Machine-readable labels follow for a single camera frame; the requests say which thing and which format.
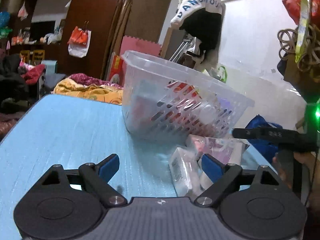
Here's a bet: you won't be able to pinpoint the blue fabric bag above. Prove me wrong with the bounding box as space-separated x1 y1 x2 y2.
246 115 283 164

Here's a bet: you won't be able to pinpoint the pink wrapped packet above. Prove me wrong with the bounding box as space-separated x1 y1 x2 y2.
185 135 249 165

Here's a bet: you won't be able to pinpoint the white tissue packet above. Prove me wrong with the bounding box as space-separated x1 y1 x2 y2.
169 147 202 200

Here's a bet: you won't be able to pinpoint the green white shopping bag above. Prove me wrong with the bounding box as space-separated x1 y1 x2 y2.
203 66 228 83

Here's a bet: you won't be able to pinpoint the yellow orange blanket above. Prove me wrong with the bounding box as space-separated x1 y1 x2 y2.
53 73 123 105

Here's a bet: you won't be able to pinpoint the clear plastic laundry basket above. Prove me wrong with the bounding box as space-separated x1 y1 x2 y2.
121 50 254 141

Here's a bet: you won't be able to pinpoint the teal small box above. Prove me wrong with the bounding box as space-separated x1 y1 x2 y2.
41 60 57 75

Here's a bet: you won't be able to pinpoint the orange white hanging bag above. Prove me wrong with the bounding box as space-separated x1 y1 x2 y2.
68 21 91 58

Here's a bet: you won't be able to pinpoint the pink foam mat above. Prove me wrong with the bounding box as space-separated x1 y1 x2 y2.
119 36 161 56

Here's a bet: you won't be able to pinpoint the red hanging plastic bag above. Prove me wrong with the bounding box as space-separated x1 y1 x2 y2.
282 0 320 28

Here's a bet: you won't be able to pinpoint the white bag blue letters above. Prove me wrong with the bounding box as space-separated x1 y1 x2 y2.
170 0 223 64

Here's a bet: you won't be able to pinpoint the dark red wooden wardrobe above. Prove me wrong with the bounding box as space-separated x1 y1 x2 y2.
0 0 128 81

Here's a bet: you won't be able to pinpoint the coiled beige rope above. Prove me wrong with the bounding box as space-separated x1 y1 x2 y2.
277 24 320 72

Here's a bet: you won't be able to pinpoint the yellow green hanging strap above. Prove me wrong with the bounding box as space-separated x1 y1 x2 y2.
294 0 312 65

